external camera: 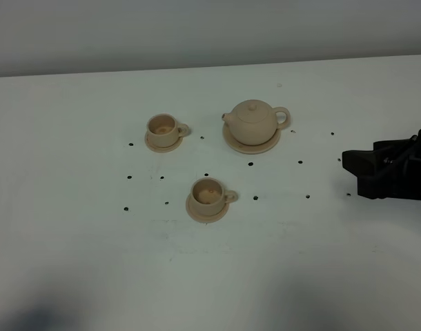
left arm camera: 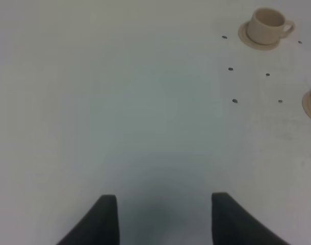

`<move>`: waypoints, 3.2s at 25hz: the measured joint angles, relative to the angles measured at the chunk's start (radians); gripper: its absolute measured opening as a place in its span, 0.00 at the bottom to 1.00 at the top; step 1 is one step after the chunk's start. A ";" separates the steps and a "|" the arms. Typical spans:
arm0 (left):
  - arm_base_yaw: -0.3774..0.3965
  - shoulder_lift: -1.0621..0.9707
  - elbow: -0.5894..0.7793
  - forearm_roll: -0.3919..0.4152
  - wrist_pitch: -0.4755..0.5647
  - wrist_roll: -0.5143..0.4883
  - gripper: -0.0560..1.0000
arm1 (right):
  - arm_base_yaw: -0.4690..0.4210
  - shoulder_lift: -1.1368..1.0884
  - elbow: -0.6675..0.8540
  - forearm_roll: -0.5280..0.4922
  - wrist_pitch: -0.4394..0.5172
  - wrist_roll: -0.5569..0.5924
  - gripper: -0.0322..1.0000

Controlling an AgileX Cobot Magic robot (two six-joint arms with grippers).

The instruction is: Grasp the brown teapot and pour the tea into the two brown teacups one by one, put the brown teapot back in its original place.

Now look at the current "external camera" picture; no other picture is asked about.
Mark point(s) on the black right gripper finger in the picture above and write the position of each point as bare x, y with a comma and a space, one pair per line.
372, 187
366, 164

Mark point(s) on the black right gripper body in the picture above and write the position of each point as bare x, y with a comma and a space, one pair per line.
398, 168

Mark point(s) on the beige ceramic teapot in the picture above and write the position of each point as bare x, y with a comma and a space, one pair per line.
254, 122

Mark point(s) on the beige teapot saucer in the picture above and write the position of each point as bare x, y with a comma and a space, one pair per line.
246, 149

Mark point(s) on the beige near teacup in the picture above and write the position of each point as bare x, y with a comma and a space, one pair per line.
209, 197

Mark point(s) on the beige teacup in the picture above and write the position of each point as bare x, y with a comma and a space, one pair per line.
164, 130
209, 197

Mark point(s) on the beige near cup saucer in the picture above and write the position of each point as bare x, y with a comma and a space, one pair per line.
203, 218

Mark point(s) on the beige cup saucer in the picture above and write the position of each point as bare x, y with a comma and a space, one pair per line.
203, 218
160, 149

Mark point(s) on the beige far teacup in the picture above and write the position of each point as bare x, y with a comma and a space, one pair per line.
164, 130

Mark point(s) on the beige far cup saucer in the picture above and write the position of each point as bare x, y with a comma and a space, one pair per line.
160, 149

